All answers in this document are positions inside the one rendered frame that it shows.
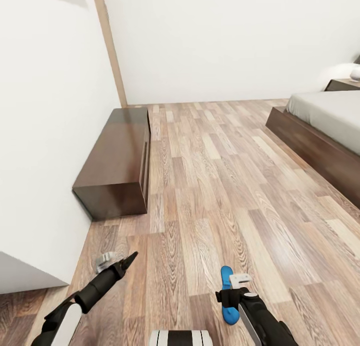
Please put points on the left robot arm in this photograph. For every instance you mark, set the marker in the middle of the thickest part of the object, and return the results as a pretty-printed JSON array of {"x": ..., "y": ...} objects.
[{"x": 62, "y": 321}]

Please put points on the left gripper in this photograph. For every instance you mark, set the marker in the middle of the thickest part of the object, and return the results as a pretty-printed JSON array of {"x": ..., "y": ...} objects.
[{"x": 105, "y": 280}]

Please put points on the bed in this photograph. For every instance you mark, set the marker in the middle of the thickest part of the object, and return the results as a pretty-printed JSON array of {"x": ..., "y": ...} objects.
[{"x": 323, "y": 128}]

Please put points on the sandal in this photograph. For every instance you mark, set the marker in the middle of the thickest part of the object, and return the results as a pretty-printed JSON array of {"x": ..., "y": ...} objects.
[{"x": 230, "y": 315}]

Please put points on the sliding door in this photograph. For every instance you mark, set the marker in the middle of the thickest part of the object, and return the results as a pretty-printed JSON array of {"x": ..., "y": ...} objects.
[{"x": 107, "y": 33}]

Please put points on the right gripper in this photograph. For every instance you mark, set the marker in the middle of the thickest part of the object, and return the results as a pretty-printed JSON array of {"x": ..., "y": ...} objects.
[{"x": 227, "y": 296}]

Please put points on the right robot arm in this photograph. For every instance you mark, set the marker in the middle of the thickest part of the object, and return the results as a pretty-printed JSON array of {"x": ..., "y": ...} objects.
[{"x": 262, "y": 326}]

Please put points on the robot trunk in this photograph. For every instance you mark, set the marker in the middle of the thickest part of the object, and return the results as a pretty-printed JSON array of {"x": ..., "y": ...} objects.
[{"x": 180, "y": 338}]

